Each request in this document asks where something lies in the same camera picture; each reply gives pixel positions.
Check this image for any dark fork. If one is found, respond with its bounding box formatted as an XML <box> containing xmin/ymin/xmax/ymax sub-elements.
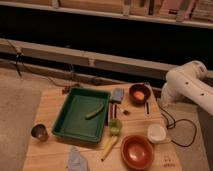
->
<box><xmin>116</xmin><ymin>104</ymin><xmax>130</xmax><ymax>115</ymax></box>

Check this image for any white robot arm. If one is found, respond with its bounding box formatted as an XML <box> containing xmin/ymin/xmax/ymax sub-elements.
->
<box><xmin>161</xmin><ymin>60</ymin><xmax>213</xmax><ymax>116</ymax></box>

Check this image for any white paper cup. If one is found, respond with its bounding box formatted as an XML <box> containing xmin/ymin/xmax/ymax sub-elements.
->
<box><xmin>147</xmin><ymin>124</ymin><xmax>166</xmax><ymax>143</ymax></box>

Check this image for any small metal cup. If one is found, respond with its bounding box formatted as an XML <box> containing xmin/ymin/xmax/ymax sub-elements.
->
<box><xmin>31</xmin><ymin>124</ymin><xmax>48</xmax><ymax>141</ymax></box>

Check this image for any red black utensil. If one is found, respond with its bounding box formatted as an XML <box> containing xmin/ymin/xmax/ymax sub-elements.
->
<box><xmin>107</xmin><ymin>103</ymin><xmax>117</xmax><ymax>122</ymax></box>

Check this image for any green cucumber toy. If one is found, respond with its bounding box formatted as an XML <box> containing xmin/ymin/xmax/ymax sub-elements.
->
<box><xmin>85</xmin><ymin>103</ymin><xmax>104</xmax><ymax>120</ymax></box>

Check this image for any dark brown small bowl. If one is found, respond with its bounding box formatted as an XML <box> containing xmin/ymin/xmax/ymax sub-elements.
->
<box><xmin>129</xmin><ymin>84</ymin><xmax>151</xmax><ymax>105</ymax></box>

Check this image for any orange ball in bowl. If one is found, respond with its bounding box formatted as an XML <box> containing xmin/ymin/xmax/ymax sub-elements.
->
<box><xmin>134</xmin><ymin>91</ymin><xmax>144</xmax><ymax>100</ymax></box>

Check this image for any green plastic tray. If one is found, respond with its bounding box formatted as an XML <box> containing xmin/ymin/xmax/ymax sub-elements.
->
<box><xmin>52</xmin><ymin>88</ymin><xmax>110</xmax><ymax>143</ymax></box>

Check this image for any green yellow brush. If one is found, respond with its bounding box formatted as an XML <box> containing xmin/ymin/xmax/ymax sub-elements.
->
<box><xmin>101</xmin><ymin>119</ymin><xmax>122</xmax><ymax>161</ymax></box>

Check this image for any red object behind table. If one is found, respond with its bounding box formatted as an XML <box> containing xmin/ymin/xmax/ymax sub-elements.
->
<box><xmin>62</xmin><ymin>84</ymin><xmax>81</xmax><ymax>94</ymax></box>

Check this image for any black white knife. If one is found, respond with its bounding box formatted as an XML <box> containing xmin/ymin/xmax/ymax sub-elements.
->
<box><xmin>145</xmin><ymin>102</ymin><xmax>150</xmax><ymax>115</ymax></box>

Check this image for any large red-brown bowl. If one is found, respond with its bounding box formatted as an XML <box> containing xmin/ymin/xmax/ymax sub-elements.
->
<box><xmin>120</xmin><ymin>135</ymin><xmax>154</xmax><ymax>171</ymax></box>

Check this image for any blue-grey crumpled cloth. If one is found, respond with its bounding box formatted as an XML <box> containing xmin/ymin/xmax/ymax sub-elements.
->
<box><xmin>67</xmin><ymin>147</ymin><xmax>89</xmax><ymax>171</ymax></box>

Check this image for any black cable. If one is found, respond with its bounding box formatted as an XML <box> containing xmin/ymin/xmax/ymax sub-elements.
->
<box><xmin>157</xmin><ymin>103</ymin><xmax>198</xmax><ymax>148</ymax></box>

